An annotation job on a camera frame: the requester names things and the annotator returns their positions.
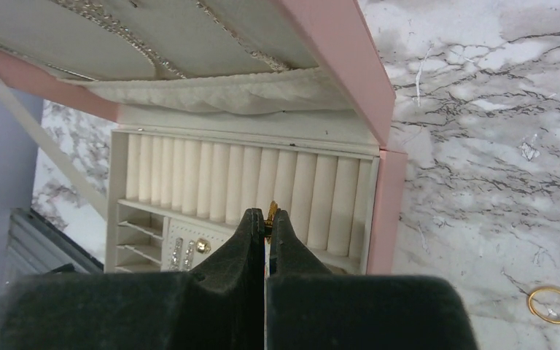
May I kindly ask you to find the pink jewelry box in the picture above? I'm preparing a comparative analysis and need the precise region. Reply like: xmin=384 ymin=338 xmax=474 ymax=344
xmin=0 ymin=1 xmax=407 ymax=275

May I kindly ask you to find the gold ring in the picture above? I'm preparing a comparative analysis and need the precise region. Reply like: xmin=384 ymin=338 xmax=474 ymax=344
xmin=264 ymin=200 xmax=279 ymax=243
xmin=526 ymin=286 xmax=560 ymax=325

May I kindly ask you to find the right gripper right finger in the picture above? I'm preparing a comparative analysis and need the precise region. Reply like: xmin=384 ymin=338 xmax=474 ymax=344
xmin=267 ymin=210 xmax=478 ymax=349

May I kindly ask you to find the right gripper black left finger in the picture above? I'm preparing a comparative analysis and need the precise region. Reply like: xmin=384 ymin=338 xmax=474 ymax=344
xmin=0 ymin=209 xmax=265 ymax=349

